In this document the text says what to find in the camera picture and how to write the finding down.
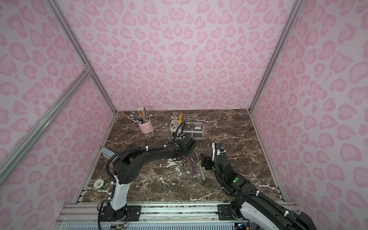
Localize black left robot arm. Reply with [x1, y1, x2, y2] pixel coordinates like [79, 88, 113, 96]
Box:
[98, 122, 196, 216]

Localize pink pencil cup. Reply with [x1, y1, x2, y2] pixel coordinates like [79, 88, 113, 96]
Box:
[138, 119, 153, 134]

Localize grey blue box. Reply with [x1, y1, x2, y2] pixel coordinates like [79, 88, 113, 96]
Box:
[101, 148, 115, 158]

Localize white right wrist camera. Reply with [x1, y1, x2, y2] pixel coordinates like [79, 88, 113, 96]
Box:
[211, 142, 226, 162]

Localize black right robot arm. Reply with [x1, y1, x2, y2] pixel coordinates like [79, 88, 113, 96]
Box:
[202, 143, 316, 230]

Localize aluminium frame rail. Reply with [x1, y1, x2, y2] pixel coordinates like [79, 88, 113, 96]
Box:
[53, 188, 302, 230]

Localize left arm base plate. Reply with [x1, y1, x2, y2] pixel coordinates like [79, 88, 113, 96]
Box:
[98, 204, 142, 222]

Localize white tape roll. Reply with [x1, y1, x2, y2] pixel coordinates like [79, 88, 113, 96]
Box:
[94, 179, 106, 190]

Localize coloured pencils bunch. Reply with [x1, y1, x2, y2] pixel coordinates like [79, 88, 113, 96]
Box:
[130, 107, 150, 124]

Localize cream toothbrush holder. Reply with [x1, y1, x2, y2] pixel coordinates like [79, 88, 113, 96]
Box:
[170, 120, 204, 140]

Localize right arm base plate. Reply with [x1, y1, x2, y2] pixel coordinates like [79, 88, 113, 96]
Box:
[216, 204, 244, 220]

